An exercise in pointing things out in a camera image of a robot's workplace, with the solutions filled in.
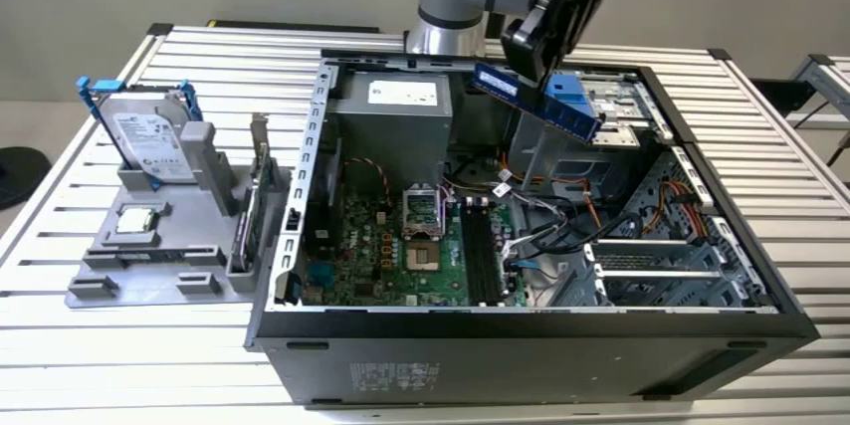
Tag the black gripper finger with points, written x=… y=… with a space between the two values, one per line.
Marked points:
x=532 y=47
x=578 y=17

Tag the black RAM slot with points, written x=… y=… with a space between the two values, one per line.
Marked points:
x=486 y=251
x=494 y=251
x=470 y=251
x=478 y=251

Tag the blue disk bay latch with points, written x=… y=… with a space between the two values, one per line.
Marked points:
x=572 y=89

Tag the metal drive cage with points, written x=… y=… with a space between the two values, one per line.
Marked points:
x=565 y=161

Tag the grey power supply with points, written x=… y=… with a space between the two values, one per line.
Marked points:
x=392 y=136

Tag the neighbouring slatted metal table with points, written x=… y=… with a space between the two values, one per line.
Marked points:
x=827 y=76

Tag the silver expansion slot cover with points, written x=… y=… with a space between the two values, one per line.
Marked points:
x=638 y=244
x=657 y=274

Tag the black case fan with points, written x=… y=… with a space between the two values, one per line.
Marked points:
x=327 y=196

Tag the CPU socket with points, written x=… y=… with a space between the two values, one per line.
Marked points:
x=425 y=257

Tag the black graphics card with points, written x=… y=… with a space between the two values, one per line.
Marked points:
x=265 y=176

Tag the green motherboard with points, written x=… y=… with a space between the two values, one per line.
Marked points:
x=398 y=281

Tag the hard disk in blue carrier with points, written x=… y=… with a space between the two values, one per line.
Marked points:
x=143 y=136

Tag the grey parts rack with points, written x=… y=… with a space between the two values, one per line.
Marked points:
x=199 y=236

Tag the black PC case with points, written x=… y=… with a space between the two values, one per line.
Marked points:
x=465 y=370

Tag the silver CPU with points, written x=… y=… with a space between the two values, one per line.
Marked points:
x=135 y=221

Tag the black round floor base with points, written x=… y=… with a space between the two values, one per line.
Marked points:
x=23 y=176

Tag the black table bracket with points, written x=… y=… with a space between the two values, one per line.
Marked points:
x=784 y=94

